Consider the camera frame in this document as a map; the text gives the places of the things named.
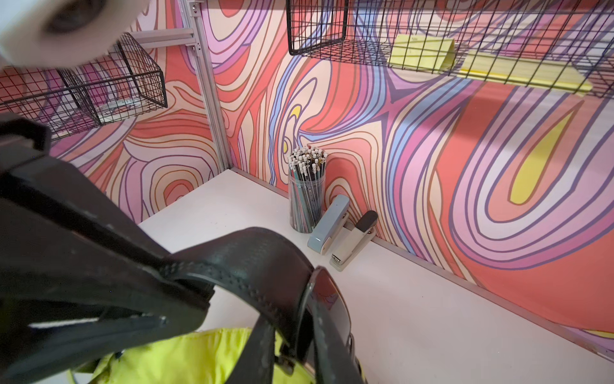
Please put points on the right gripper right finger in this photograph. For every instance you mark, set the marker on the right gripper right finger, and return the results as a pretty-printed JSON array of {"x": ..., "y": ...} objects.
[{"x": 70, "y": 258}]

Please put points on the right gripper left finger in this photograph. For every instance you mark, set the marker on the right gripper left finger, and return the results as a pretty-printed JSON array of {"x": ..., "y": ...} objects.
[{"x": 32, "y": 352}]

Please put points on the neon yellow trousers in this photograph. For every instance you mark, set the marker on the neon yellow trousers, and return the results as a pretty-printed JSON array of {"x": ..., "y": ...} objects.
[{"x": 201, "y": 357}]

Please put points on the black leather belt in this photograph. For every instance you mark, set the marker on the black leather belt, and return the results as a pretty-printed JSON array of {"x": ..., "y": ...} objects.
[{"x": 303, "y": 318}]

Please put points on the pencil cup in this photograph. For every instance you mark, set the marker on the pencil cup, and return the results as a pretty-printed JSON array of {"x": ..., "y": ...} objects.
[{"x": 307, "y": 175}]

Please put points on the beige black stapler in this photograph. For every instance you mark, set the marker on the beige black stapler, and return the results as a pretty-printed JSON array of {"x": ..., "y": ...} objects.
[{"x": 362, "y": 233}]

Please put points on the yellow sticky note pad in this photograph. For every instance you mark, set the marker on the yellow sticky note pad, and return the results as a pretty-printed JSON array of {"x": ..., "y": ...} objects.
[{"x": 423, "y": 53}]

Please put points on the left wire basket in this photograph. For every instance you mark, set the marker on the left wire basket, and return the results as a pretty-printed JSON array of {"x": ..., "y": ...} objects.
[{"x": 124, "y": 83}]

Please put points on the wire basket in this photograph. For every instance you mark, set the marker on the wire basket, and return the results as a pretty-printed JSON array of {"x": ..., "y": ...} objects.
[
  {"x": 551, "y": 45},
  {"x": 124, "y": 83}
]

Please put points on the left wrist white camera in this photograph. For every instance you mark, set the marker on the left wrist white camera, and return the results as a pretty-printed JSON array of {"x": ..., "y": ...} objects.
[{"x": 62, "y": 34}]

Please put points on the back wire basket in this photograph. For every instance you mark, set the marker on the back wire basket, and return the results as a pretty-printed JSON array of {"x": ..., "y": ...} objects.
[{"x": 551, "y": 45}]

